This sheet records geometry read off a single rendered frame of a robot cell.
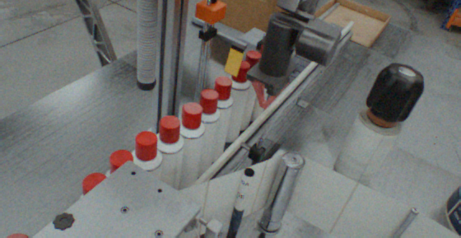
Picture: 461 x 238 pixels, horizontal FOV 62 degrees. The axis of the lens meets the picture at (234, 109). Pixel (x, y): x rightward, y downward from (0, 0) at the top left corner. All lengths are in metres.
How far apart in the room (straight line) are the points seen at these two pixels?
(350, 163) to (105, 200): 0.53
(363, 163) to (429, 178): 0.26
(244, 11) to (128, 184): 1.00
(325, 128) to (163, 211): 0.66
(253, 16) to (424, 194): 0.77
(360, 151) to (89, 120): 0.64
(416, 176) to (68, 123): 0.84
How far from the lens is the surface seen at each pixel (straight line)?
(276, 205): 0.70
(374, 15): 1.86
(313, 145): 0.96
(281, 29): 0.68
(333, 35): 0.68
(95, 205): 0.45
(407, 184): 0.98
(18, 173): 0.92
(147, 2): 0.61
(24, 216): 0.85
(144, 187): 0.46
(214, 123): 0.71
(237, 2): 1.38
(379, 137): 0.77
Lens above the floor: 1.50
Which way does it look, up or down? 39 degrees down
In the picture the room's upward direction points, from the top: 12 degrees clockwise
